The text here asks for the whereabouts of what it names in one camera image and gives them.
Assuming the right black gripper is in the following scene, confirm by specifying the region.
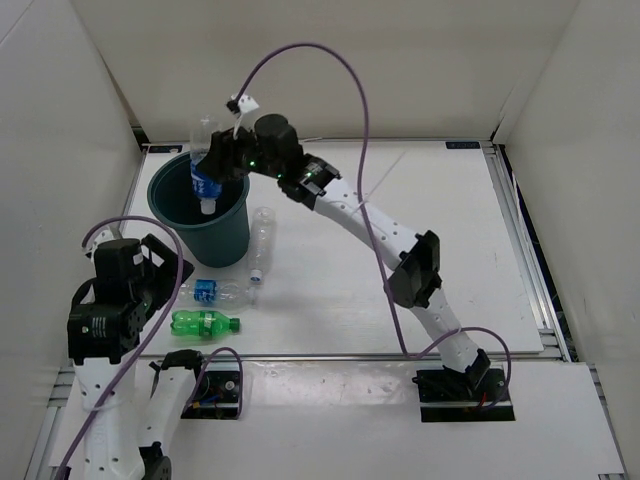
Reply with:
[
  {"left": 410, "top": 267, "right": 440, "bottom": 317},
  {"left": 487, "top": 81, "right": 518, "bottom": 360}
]
[{"left": 196, "top": 119, "right": 285, "bottom": 185}]

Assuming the clear bottle blue label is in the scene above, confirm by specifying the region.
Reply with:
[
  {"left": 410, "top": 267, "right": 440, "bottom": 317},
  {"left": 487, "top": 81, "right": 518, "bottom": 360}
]
[
  {"left": 177, "top": 279, "right": 256, "bottom": 310},
  {"left": 189, "top": 115, "right": 224, "bottom": 215}
]

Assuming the green plastic soda bottle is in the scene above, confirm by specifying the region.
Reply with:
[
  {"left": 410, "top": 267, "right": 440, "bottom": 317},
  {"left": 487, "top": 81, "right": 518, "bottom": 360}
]
[{"left": 170, "top": 310, "right": 241, "bottom": 339}]

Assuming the clear unlabelled plastic bottle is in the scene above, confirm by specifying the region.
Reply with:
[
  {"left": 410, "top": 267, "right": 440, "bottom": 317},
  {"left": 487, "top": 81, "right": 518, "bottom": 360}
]
[{"left": 247, "top": 207, "right": 276, "bottom": 285}]

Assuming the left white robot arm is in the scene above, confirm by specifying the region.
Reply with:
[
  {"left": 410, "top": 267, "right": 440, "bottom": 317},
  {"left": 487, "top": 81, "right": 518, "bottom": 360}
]
[{"left": 67, "top": 235, "right": 210, "bottom": 479}]

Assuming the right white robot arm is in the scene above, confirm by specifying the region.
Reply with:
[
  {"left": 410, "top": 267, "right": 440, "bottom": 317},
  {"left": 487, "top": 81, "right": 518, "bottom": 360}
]
[{"left": 197, "top": 114, "right": 490, "bottom": 400}]

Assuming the dark teal plastic bin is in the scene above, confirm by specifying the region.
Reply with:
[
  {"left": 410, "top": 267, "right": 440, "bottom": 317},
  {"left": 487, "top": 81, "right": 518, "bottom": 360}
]
[{"left": 147, "top": 153, "right": 250, "bottom": 268}]

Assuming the clear bottle blue label lying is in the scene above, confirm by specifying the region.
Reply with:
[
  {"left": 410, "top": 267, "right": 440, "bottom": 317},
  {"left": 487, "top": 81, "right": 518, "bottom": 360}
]
[{"left": 177, "top": 279, "right": 256, "bottom": 310}]

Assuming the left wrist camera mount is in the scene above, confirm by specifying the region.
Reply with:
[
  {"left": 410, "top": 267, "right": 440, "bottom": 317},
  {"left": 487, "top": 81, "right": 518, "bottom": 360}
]
[{"left": 83, "top": 226, "right": 122, "bottom": 260}]

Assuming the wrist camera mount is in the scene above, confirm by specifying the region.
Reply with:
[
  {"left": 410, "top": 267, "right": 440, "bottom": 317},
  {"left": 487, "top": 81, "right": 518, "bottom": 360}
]
[
  {"left": 226, "top": 94, "right": 260, "bottom": 132},
  {"left": 83, "top": 226, "right": 122, "bottom": 260}
]

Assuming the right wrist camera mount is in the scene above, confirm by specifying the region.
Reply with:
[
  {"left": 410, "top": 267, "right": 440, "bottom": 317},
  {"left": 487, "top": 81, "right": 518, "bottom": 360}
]
[{"left": 226, "top": 94, "right": 260, "bottom": 132}]

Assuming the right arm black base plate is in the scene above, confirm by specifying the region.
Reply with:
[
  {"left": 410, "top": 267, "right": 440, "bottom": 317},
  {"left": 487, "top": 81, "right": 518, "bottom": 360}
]
[{"left": 412, "top": 368, "right": 516, "bottom": 423}]

